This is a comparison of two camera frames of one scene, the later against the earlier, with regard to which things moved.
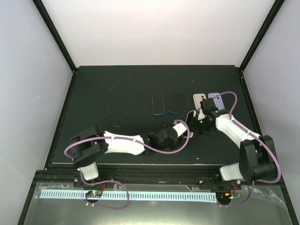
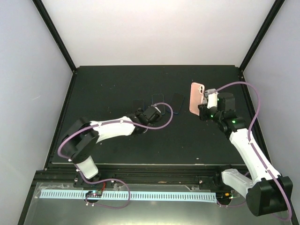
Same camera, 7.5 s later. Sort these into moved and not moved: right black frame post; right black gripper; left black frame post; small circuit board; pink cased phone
Moved: pink cased phone; right black gripper
Not moved: right black frame post; left black frame post; small circuit board
